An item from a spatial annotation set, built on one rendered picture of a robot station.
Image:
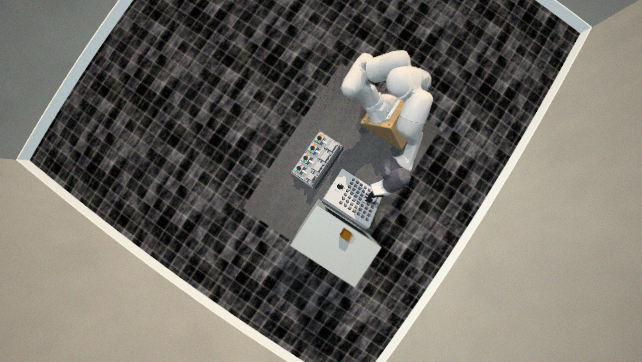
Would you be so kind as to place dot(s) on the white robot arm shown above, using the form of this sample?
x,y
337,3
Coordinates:
x,y
401,81

